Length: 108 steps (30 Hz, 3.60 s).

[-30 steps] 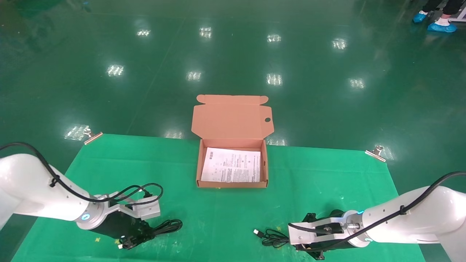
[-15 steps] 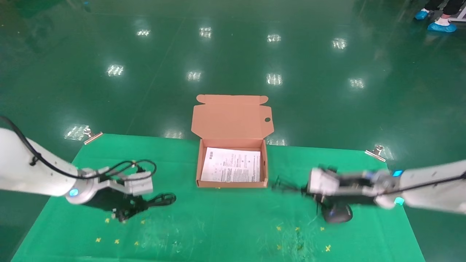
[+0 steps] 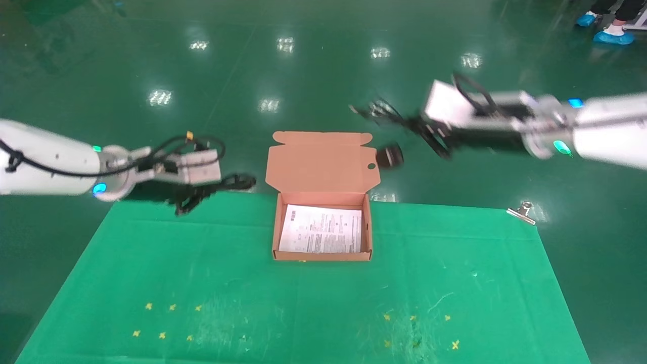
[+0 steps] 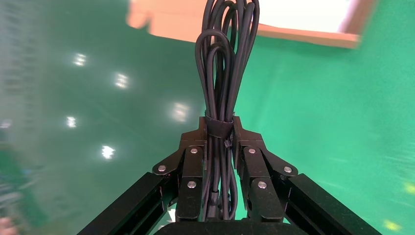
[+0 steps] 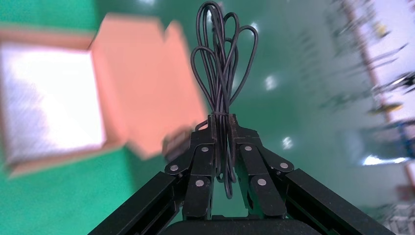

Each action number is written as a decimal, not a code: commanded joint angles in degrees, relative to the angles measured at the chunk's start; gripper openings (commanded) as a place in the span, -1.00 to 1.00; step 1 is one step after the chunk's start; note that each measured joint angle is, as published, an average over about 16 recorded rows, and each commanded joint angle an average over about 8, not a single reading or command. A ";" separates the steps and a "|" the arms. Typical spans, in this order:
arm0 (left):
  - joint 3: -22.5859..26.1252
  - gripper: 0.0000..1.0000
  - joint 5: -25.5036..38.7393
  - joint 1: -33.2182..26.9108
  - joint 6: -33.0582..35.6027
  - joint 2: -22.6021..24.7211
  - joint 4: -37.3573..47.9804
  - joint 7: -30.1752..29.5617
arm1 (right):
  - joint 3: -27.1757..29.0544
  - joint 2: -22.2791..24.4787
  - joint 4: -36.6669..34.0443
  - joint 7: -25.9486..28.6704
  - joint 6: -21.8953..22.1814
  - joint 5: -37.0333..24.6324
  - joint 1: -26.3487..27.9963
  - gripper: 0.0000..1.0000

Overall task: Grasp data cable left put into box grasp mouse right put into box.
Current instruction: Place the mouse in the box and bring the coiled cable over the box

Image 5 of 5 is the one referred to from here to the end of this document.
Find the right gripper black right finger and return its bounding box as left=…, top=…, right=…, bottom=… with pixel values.
left=229, top=114, right=396, bottom=235

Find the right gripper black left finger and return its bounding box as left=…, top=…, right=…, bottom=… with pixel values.
left=87, top=114, right=217, bottom=235

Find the black cable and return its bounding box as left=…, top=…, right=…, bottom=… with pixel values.
left=162, top=0, right=259, bottom=199

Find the open brown cardboard box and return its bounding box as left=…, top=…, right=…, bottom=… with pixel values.
left=0, top=13, right=208, bottom=179

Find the green table cloth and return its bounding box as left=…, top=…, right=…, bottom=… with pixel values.
left=0, top=0, right=192, bottom=235

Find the white printed paper sheet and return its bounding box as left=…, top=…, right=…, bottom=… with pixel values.
left=0, top=42, right=107, bottom=165

